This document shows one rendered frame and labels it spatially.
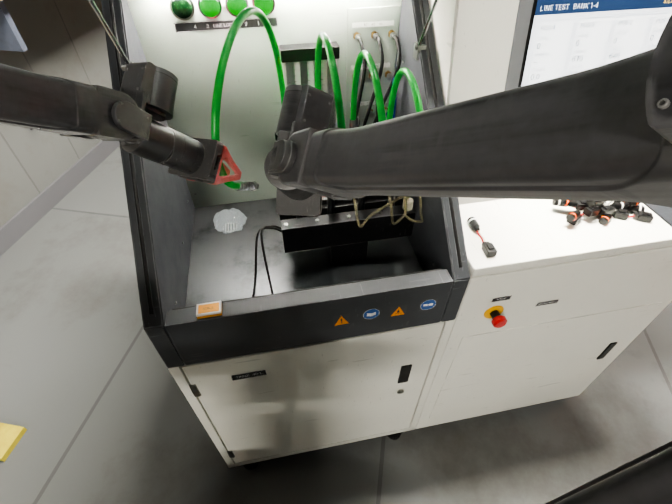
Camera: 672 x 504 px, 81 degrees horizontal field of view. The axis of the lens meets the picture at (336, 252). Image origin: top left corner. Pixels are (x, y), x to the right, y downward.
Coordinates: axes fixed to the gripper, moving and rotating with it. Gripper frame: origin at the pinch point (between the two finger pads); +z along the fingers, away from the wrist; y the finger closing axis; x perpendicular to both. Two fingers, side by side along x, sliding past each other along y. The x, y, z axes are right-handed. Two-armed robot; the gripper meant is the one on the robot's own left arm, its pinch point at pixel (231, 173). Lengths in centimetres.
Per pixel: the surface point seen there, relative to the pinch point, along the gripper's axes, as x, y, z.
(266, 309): 24.4, -4.7, 14.0
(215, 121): -6.7, -1.8, -7.8
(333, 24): -44, 5, 24
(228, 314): 27.1, 1.1, 9.6
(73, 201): 18, 229, 86
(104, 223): 27, 193, 89
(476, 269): 5, -39, 39
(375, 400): 51, -14, 68
